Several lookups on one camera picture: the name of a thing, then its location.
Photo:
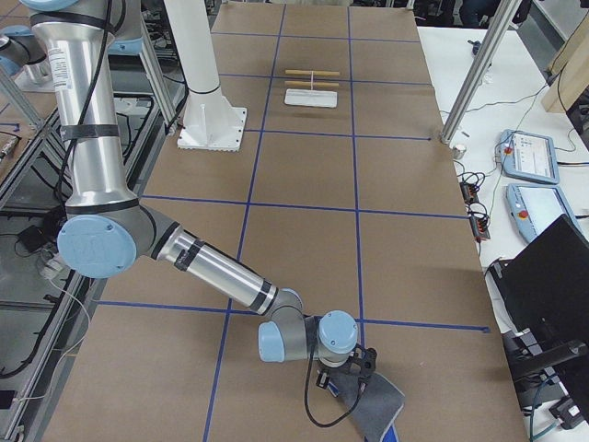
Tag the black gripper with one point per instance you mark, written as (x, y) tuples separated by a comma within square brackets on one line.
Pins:
[(335, 366)]

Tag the grey towel with blue trim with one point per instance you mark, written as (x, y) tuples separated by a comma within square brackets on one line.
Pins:
[(374, 416)]

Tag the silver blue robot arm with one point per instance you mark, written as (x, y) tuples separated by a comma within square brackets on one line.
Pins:
[(107, 229), (21, 50)]

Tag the wooden towel rack white base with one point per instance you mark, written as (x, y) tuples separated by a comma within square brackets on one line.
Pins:
[(319, 90)]

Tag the black monitor on stand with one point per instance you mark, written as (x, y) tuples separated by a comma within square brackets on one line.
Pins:
[(545, 291)]

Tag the small silver metal cylinder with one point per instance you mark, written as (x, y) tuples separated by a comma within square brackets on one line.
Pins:
[(458, 151)]

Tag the lower teach pendant tablet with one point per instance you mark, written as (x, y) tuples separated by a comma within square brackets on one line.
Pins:
[(534, 207)]

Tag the teach pendant tablet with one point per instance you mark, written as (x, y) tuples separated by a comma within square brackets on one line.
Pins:
[(534, 207), (527, 156)]

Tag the upper teach pendant tablet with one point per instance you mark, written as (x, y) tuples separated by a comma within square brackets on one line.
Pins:
[(527, 156)]

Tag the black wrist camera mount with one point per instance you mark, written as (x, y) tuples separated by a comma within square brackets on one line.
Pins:
[(363, 362)]

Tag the white pedestal column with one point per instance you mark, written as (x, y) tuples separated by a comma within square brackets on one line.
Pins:
[(210, 122)]

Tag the aluminium frame post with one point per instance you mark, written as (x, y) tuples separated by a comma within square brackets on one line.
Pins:
[(482, 61)]

